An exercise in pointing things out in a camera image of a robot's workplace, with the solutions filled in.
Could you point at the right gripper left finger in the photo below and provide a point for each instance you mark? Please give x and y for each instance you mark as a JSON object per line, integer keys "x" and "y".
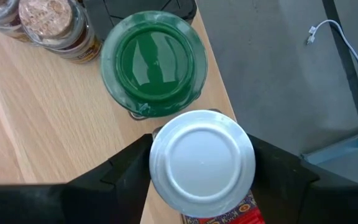
{"x": 73, "y": 205}

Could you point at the green-lidded glass herb jar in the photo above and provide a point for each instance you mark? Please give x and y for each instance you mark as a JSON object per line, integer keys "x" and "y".
{"x": 154, "y": 62}

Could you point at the white-lidded seasoning jar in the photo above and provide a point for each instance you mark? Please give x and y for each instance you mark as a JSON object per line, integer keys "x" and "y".
{"x": 202, "y": 165}

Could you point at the smoked paprika tin red lid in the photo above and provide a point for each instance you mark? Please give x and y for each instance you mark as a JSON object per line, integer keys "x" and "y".
{"x": 247, "y": 216}

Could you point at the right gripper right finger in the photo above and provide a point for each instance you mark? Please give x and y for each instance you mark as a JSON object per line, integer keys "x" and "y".
{"x": 306, "y": 205}

